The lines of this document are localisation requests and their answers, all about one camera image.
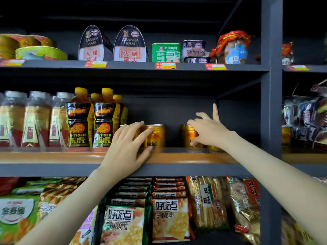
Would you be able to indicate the person's left forearm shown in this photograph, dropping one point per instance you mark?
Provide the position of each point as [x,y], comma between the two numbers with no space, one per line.
[66,214]

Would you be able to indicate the person's left middle finger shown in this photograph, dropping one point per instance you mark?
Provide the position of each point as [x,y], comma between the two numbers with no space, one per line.
[134,130]

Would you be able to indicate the person's left little finger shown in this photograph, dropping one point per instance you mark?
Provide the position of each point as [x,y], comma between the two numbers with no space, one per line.
[115,135]

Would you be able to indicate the row of green cracker packets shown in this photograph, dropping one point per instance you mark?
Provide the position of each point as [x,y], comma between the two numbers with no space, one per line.
[122,221]

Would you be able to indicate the red bag of sausages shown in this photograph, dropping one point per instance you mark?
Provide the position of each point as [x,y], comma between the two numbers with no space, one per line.
[232,48]

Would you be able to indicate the person's right thumb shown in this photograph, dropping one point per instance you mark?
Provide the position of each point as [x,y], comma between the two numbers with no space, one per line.
[196,143]

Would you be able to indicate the green and yellow oval tin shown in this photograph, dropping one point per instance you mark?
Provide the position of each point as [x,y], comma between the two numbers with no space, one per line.
[40,53]

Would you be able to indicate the orange shelf edge rail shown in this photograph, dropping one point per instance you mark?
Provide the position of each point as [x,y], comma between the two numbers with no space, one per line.
[63,157]

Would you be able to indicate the clear bottle with white cap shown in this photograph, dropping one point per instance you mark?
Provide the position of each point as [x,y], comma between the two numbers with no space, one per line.
[11,119]
[37,119]
[58,119]

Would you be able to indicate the green rectangular meat tin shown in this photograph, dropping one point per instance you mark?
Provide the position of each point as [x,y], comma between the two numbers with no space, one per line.
[166,53]

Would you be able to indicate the purple and white snack packet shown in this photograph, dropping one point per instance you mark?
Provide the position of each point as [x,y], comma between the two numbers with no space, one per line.
[86,229]

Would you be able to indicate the dark grey metal shelving unit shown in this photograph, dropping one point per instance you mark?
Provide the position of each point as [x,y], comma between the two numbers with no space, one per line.
[271,73]

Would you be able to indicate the yellow snack bag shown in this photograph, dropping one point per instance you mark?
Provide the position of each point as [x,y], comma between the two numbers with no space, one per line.
[293,229]

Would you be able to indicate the person's left thumb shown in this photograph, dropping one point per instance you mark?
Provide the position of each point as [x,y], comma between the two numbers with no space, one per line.
[146,154]

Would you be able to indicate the blue rectangular meat tin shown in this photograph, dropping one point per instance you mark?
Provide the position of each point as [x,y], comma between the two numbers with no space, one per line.
[193,48]

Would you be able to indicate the small red snack packet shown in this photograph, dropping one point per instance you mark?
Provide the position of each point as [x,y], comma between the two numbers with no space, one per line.
[287,52]

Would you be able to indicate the flat blue meat tin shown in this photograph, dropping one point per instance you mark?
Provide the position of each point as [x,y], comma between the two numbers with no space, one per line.
[197,59]

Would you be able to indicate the green snack bag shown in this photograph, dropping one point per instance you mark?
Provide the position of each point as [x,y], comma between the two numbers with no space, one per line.
[16,216]

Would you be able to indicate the red and yellow price label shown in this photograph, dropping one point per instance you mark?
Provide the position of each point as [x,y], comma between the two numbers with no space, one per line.
[216,67]
[96,64]
[298,68]
[165,65]
[11,63]

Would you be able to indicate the clear bag of rice crackers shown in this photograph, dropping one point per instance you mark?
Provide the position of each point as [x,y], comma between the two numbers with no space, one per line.
[207,201]
[245,204]

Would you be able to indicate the row of red cracker packets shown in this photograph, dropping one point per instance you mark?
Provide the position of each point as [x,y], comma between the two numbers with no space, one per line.
[170,216]

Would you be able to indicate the stack of round yellow tins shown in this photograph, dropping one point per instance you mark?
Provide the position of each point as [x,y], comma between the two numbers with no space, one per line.
[18,42]

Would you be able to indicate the person's left hand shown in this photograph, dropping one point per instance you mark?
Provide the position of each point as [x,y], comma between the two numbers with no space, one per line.
[122,153]

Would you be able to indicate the red snack bag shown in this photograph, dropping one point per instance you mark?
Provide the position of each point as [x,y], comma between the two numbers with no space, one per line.
[7,185]

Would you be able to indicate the gold energy drink can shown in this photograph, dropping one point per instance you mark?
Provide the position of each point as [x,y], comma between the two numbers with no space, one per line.
[157,137]
[138,134]
[187,133]
[215,148]
[286,136]

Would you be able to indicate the pile of dark snack packets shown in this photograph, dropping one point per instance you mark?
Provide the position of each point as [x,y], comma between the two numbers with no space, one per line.
[306,119]

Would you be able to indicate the person's right hand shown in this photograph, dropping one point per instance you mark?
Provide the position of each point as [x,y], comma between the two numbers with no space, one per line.
[212,132]

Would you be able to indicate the person's right middle finger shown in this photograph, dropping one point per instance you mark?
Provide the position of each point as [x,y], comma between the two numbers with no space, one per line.
[203,116]

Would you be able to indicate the dark pear-shaped ham tin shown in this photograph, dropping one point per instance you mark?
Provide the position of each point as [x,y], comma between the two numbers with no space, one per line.
[92,45]
[130,45]

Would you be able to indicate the person's right forearm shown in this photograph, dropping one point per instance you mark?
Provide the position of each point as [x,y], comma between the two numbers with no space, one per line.
[281,183]

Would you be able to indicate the black label yellow cap bottle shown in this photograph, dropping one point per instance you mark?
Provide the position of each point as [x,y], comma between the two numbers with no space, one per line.
[124,112]
[104,125]
[79,122]
[95,97]

